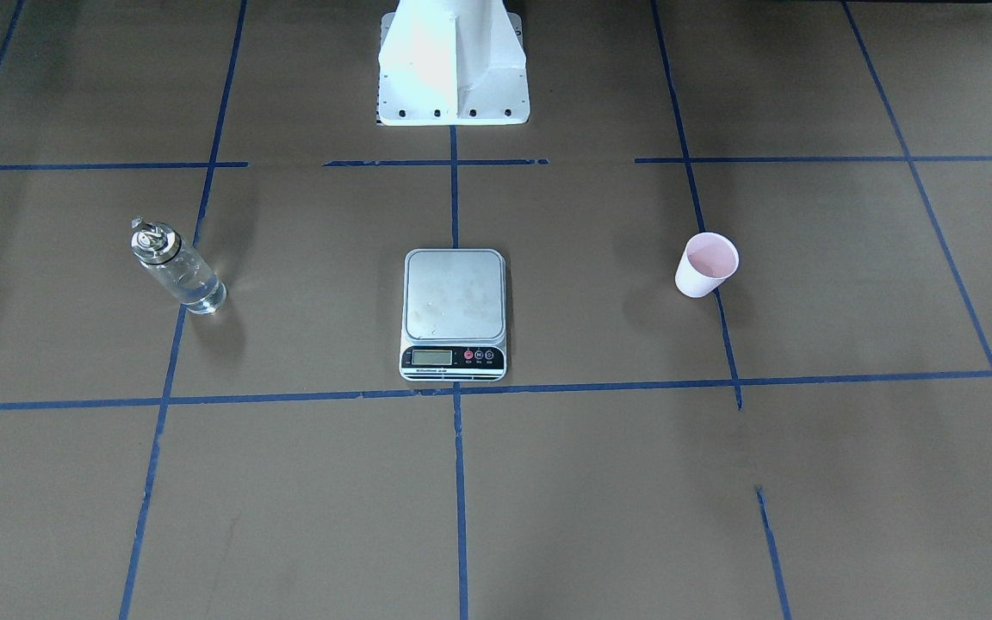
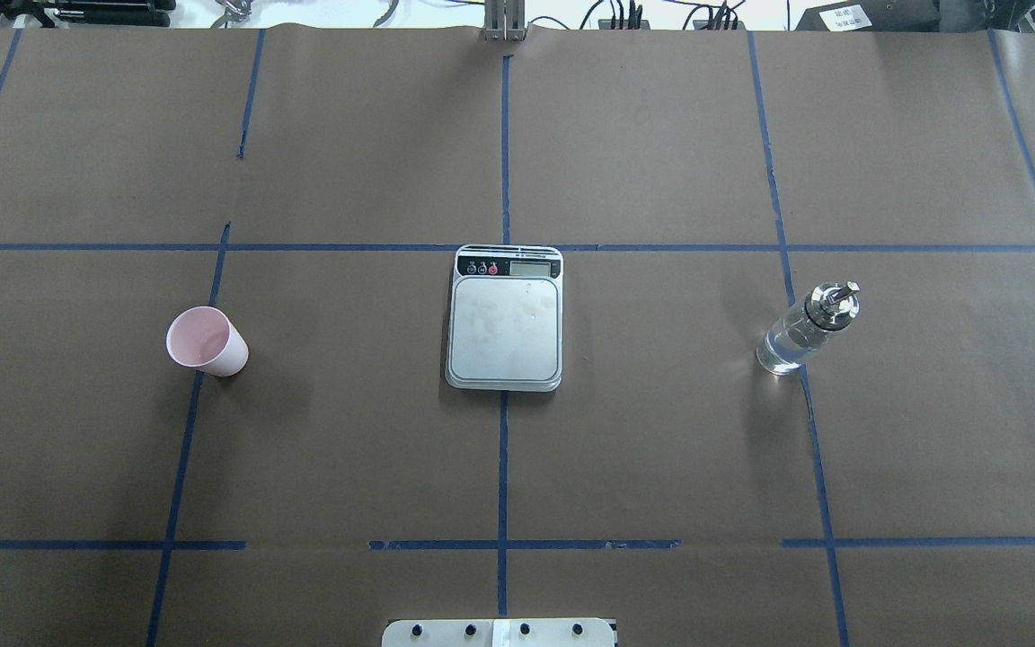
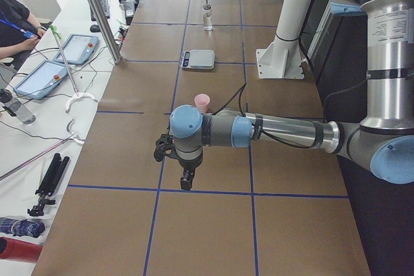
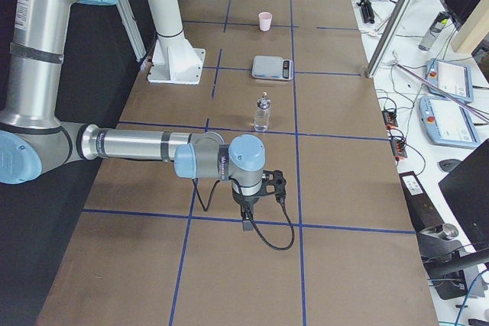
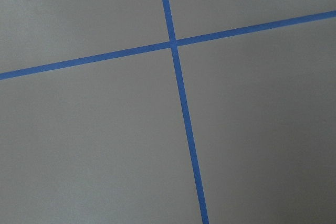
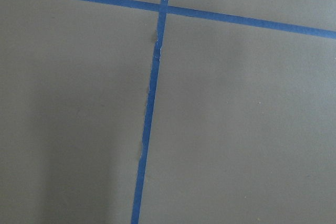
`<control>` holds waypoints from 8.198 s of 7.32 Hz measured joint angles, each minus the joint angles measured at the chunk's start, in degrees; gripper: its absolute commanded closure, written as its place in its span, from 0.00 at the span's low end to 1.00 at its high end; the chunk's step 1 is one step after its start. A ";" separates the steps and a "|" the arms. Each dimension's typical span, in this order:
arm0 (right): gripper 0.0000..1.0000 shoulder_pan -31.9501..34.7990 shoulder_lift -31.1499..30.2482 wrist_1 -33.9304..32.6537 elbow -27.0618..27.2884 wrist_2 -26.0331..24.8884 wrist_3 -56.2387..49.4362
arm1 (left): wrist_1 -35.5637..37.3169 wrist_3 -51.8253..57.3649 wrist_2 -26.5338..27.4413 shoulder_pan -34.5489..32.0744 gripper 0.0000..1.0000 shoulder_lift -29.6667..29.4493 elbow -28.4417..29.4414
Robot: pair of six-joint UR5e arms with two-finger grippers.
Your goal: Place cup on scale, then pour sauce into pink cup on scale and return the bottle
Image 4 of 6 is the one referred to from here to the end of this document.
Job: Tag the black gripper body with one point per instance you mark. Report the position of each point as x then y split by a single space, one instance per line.
244 201

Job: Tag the pink plastic cup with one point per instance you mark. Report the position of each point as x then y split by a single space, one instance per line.
265 19

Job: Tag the digital kitchen scale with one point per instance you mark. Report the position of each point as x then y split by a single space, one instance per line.
272 67

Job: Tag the white pillar with base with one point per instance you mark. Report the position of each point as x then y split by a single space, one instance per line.
175 60

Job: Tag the orange black connector block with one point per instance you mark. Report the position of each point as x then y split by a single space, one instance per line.
390 119

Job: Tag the black box with label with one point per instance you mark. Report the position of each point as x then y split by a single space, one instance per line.
423 213

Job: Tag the black monitor stand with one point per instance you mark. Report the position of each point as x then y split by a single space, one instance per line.
465 190

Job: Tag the black computer mouse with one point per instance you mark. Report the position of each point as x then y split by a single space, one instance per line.
448 165

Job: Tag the near teach pendant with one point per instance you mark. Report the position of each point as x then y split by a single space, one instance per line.
447 124

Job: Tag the teach pendant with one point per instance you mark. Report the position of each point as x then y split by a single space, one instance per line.
447 124
451 78

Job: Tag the black folded tripod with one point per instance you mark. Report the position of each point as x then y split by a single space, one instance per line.
367 11

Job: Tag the far teach pendant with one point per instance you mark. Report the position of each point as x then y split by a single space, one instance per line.
451 78

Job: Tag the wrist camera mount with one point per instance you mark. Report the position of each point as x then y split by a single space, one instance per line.
274 183

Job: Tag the aluminium frame post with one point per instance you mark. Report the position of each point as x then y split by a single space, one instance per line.
387 37

